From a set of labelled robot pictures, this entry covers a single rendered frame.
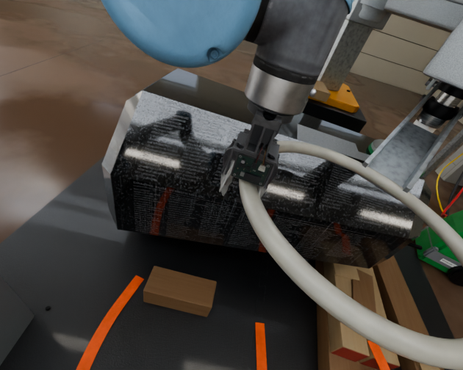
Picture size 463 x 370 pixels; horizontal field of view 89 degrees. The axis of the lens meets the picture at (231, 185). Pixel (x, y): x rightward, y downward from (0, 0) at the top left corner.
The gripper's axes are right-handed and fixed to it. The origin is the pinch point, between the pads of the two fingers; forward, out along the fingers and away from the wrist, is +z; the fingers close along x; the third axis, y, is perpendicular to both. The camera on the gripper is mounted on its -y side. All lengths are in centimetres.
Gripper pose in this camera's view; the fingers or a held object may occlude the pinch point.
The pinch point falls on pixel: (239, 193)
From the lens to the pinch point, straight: 48.9
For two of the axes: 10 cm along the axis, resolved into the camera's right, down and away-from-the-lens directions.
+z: -2.5, 7.5, 6.2
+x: 9.4, 3.4, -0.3
